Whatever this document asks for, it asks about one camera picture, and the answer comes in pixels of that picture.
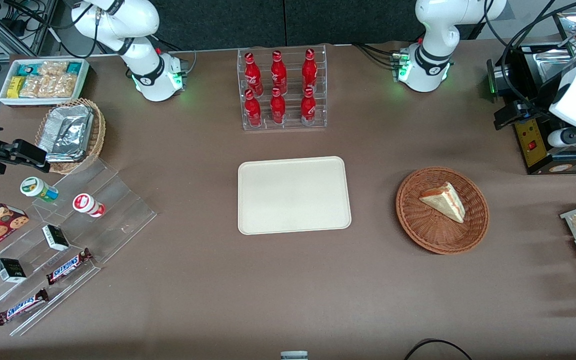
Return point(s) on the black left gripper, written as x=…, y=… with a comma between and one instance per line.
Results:
x=529, y=106

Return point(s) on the triangular sandwich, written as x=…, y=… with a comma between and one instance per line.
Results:
x=445, y=202

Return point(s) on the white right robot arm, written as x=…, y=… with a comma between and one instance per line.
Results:
x=143, y=60

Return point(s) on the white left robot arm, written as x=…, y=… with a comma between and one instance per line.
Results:
x=430, y=60

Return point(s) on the light tan wicker basket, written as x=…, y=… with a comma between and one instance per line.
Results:
x=97, y=132

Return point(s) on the brown wicker basket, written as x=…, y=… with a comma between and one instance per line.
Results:
x=418, y=230

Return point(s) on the beige plastic tray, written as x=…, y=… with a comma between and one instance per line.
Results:
x=293, y=195

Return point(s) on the green lidded yogurt cup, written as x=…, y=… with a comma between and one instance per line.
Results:
x=35, y=188

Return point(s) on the black hot food display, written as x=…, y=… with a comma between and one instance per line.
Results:
x=535, y=145

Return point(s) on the silver foil container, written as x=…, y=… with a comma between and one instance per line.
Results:
x=65, y=131

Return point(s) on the steel food pan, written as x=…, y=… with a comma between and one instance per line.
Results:
x=543, y=60

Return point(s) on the clear nut snack bag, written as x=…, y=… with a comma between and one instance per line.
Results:
x=48, y=86
x=52, y=68
x=30, y=86
x=66, y=85

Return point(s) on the yellow snack packet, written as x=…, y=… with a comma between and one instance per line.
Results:
x=16, y=86

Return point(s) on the red lidded yogurt cup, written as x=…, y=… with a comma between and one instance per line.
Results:
x=86, y=203

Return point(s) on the teal snack packet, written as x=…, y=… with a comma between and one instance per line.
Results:
x=26, y=69
x=73, y=68

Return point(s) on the small black carton box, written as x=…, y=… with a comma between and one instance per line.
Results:
x=56, y=238
x=10, y=270

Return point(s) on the white plastic snack bin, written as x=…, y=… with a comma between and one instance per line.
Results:
x=84, y=75

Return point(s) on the clear acrylic stepped stand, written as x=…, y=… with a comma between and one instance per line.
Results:
x=118, y=215

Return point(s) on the Snickers chocolate bar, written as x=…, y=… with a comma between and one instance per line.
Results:
x=22, y=307
x=68, y=266

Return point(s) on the red cola bottle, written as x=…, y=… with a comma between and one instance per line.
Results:
x=253, y=110
x=252, y=75
x=278, y=72
x=277, y=108
x=309, y=71
x=308, y=107

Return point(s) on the clear acrylic bottle rack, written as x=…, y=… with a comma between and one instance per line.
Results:
x=290, y=125

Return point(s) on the aluminium frame strut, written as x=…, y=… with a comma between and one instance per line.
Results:
x=43, y=27

